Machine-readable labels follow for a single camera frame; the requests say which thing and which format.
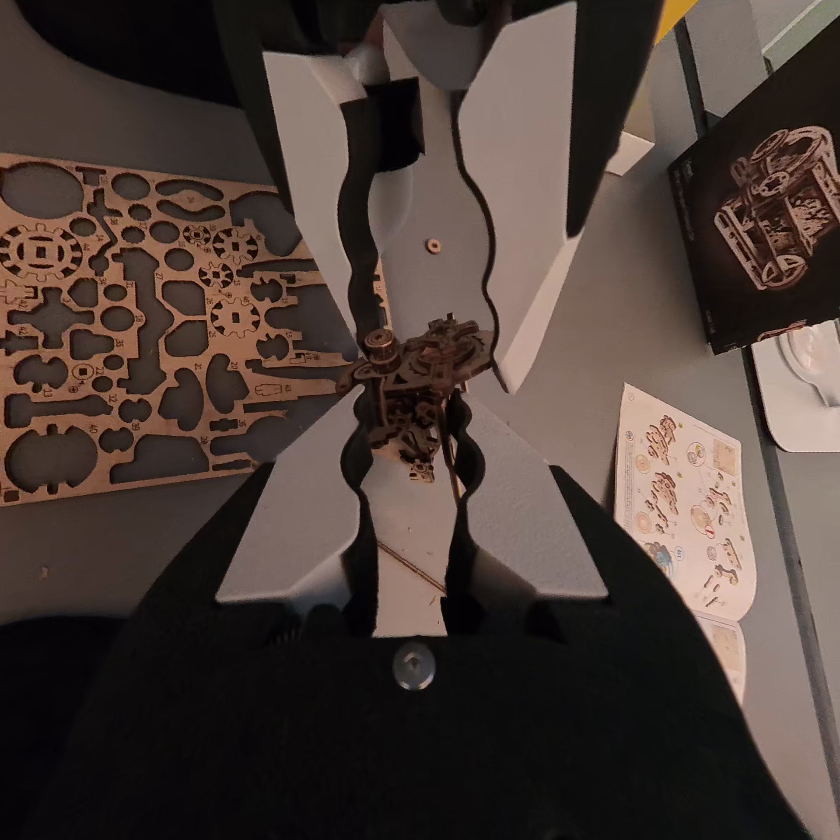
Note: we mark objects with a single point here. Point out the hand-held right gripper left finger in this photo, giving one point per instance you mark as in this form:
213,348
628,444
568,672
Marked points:
289,525

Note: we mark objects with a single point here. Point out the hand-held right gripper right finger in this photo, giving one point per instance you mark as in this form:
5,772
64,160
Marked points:
531,525

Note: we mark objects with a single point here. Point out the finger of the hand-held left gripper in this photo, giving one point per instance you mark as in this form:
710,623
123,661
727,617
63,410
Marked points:
308,164
525,164

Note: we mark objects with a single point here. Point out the partly built wooden model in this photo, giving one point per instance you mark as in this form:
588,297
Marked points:
413,387

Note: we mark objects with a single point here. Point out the black model kit box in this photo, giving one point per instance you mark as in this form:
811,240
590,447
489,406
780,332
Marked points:
722,262

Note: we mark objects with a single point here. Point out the laser-cut plywood parts sheet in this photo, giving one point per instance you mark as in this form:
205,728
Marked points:
143,298

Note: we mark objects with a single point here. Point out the white cardboard box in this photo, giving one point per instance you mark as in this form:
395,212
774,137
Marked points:
630,154

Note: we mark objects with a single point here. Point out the yellow plastic bin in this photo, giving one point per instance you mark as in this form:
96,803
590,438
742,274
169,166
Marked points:
674,13

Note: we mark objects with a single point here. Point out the thin wooden strip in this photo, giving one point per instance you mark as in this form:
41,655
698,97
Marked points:
413,568

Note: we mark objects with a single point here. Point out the open instruction booklet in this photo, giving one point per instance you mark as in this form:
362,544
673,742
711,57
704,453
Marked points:
689,492

